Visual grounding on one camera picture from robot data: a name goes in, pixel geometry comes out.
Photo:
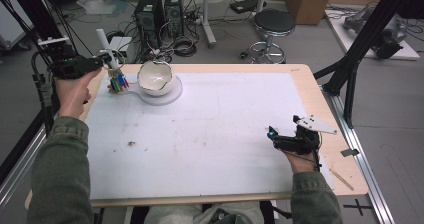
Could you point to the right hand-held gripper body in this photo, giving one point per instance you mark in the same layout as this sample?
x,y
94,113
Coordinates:
x,y
300,142

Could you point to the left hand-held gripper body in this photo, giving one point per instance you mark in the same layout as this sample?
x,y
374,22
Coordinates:
x,y
75,66

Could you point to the bundle of coloured markers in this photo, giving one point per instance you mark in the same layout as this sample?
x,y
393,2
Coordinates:
x,y
117,82

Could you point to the white egg-shaped ceramic bowl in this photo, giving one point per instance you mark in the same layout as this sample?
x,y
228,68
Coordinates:
x,y
155,79

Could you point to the person's right hand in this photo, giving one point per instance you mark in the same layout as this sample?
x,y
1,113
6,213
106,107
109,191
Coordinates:
x,y
303,162

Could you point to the person's left hand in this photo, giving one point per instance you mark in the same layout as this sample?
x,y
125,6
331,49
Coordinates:
x,y
71,92

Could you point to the white small box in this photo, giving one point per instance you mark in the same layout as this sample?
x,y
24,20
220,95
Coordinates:
x,y
120,44

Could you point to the clear plastic bag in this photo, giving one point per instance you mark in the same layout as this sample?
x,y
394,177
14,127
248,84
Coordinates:
x,y
100,6

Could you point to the thin wooden stick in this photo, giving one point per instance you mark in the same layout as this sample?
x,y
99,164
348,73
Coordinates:
x,y
341,179

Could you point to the black computer tower with sticker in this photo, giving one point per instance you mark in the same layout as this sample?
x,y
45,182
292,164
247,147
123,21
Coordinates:
x,y
148,14

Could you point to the white table mat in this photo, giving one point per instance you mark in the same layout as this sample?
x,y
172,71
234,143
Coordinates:
x,y
206,134

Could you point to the white panel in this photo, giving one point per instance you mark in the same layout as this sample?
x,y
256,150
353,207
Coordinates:
x,y
11,27

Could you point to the black round stool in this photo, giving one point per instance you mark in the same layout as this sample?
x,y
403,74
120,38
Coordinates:
x,y
274,22

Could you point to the person's legs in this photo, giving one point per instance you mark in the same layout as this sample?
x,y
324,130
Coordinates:
x,y
180,214

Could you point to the black flat box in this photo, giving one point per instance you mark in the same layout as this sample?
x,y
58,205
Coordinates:
x,y
246,5

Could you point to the grey machine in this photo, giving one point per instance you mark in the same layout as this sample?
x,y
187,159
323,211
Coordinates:
x,y
386,40

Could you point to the large cardboard box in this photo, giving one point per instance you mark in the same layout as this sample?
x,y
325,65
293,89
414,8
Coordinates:
x,y
310,2

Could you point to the white floor board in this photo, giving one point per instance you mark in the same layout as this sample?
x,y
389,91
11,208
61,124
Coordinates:
x,y
410,52

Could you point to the white upright post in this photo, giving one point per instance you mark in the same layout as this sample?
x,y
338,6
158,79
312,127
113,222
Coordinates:
x,y
105,44

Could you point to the grey metal bracket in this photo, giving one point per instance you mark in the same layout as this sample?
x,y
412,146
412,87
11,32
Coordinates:
x,y
350,152

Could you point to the black metal frame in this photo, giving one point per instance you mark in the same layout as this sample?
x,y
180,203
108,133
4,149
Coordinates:
x,y
36,10
363,40

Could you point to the aluminium rail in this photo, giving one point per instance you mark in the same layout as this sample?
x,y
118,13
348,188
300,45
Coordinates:
x,y
20,170
366,170

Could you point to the white round base plate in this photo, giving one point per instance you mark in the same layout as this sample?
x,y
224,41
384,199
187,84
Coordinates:
x,y
170,97

